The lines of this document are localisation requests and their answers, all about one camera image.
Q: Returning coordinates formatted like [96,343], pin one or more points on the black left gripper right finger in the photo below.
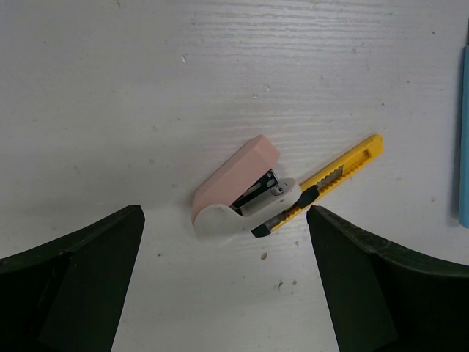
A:
[383,296]

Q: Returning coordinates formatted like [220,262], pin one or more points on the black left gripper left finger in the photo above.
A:
[68,294]

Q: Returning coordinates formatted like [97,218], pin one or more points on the yellow black utility knife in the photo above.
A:
[324,181]

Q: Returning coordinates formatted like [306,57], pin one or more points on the blue utility knife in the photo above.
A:
[463,159]

